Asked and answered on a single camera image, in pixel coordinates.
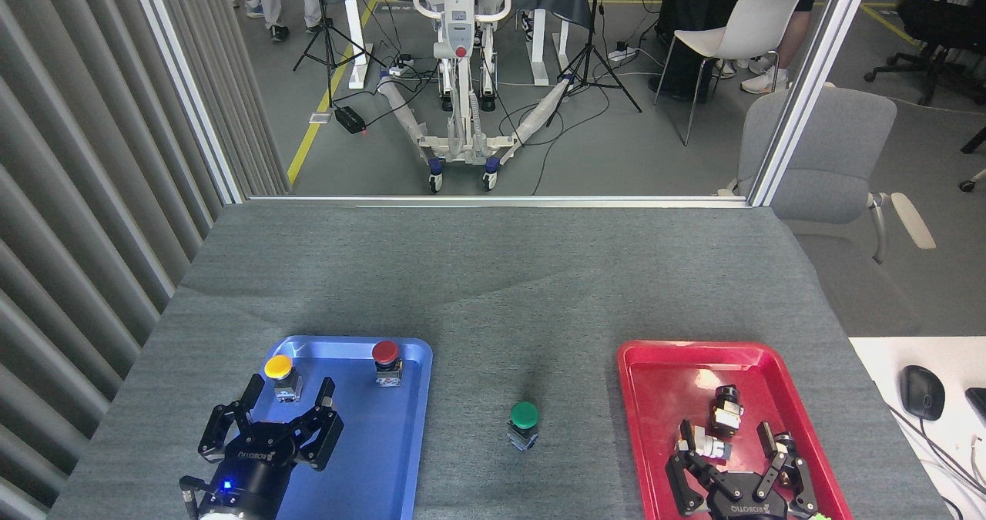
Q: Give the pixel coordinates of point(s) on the black tripod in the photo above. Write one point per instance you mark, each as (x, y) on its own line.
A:
(330, 42)
(591, 58)

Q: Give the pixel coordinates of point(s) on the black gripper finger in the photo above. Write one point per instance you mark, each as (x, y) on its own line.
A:
(797, 481)
(219, 431)
(323, 435)
(682, 481)

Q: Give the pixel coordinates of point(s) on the grey office chair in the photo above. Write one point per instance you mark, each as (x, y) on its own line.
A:
(832, 166)

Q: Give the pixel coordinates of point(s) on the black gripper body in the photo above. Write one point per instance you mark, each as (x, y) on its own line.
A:
(747, 501)
(254, 466)

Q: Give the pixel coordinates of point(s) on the white power strip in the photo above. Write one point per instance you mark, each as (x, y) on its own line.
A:
(400, 65)
(622, 53)

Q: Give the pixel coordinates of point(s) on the white stand on wheels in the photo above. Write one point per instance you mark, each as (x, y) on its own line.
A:
(462, 58)

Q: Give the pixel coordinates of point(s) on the silver frame crossbar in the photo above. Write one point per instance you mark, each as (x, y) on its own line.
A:
(493, 200)

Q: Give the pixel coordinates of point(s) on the black box on floor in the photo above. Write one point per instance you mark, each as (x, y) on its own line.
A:
(350, 119)

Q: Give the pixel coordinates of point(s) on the yellow push button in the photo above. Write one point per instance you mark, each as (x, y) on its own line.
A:
(279, 368)

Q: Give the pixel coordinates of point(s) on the grey felt table cover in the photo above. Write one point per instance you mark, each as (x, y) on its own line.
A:
(501, 289)

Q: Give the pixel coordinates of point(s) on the black flat device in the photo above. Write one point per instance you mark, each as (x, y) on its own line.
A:
(978, 404)

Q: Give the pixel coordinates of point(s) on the black computer mouse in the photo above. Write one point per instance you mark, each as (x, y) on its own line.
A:
(922, 393)

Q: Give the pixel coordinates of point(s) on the white side table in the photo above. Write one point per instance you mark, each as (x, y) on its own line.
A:
(955, 358)

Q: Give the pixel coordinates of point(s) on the red plastic tray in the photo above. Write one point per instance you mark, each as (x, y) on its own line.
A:
(670, 397)

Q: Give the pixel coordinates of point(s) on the white plastic chair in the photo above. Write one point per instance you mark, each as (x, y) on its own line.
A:
(743, 31)

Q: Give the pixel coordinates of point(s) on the silver frame post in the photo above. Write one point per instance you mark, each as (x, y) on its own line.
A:
(189, 88)
(809, 88)

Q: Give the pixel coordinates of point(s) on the green push button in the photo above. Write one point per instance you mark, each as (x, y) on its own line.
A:
(524, 414)

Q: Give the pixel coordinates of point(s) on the black selector switch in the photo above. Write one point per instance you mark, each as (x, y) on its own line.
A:
(726, 410)

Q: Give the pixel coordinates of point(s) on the blue plastic tray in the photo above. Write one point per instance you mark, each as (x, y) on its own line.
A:
(377, 458)

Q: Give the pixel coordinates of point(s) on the black office chair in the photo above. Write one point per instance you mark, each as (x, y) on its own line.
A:
(936, 23)

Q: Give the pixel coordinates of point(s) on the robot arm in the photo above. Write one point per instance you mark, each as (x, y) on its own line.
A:
(223, 516)

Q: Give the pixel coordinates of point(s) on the black switch with orange base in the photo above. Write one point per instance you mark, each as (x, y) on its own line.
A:
(786, 439)

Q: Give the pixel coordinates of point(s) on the orange and white switch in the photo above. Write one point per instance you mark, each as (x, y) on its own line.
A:
(712, 447)

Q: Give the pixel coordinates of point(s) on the red push button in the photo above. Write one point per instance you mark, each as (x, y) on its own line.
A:
(385, 353)

